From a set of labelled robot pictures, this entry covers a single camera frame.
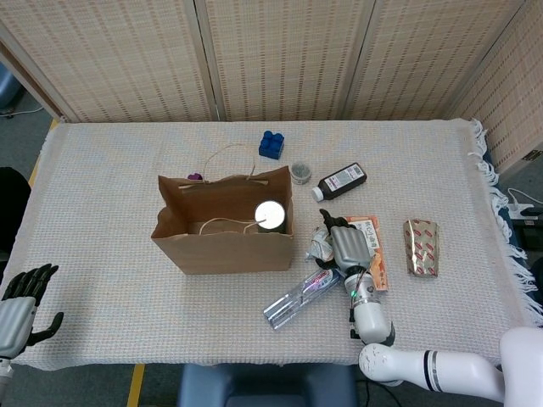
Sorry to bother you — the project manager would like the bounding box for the brown paper bag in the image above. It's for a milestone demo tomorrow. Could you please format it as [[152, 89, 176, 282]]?
[[151, 143, 294, 276]]

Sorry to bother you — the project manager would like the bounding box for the clear plastic water bottle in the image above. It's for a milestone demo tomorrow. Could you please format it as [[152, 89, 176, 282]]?
[[263, 267, 343, 330]]

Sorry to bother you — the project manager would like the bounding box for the blue building block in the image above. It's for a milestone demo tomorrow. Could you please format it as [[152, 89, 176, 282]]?
[[258, 130, 285, 161]]

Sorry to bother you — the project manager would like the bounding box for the woven folding screen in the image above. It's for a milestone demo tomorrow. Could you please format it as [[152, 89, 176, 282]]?
[[0, 0, 543, 170]]

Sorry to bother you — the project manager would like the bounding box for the white woven tablecloth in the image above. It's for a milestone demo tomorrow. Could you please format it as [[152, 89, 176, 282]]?
[[0, 117, 543, 372]]

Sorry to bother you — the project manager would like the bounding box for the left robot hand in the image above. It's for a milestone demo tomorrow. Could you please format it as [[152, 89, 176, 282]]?
[[0, 263, 64, 356]]

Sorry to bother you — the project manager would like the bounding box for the blue barrel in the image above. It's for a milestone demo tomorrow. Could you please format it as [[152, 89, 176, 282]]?
[[0, 62, 22, 112]]

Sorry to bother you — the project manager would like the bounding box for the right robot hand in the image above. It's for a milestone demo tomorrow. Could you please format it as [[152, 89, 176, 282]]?
[[316, 208, 374, 272]]

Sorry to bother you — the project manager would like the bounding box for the orange biscuit box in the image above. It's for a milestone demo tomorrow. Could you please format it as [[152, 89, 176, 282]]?
[[341, 215, 390, 293]]

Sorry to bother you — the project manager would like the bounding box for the black chair back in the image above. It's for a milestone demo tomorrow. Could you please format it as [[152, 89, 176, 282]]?
[[0, 166, 31, 255]]

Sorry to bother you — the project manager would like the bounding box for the silver snack pouch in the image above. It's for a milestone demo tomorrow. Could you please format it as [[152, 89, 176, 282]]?
[[304, 224, 336, 266]]

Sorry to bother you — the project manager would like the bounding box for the blue padded seat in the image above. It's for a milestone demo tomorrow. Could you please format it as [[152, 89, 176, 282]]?
[[176, 363, 366, 407]]

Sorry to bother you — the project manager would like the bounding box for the green chips can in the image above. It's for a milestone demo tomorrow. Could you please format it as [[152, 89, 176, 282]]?
[[253, 199, 294, 235]]

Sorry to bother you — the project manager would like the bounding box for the gold foil snack packet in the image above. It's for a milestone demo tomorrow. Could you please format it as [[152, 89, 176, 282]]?
[[402, 218, 441, 279]]

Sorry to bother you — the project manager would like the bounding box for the dark brown medicine bottle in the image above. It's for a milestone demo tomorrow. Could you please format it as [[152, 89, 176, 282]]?
[[311, 164, 368, 203]]

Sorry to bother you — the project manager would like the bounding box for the white power strip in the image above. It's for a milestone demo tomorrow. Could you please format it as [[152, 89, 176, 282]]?
[[507, 188, 538, 220]]

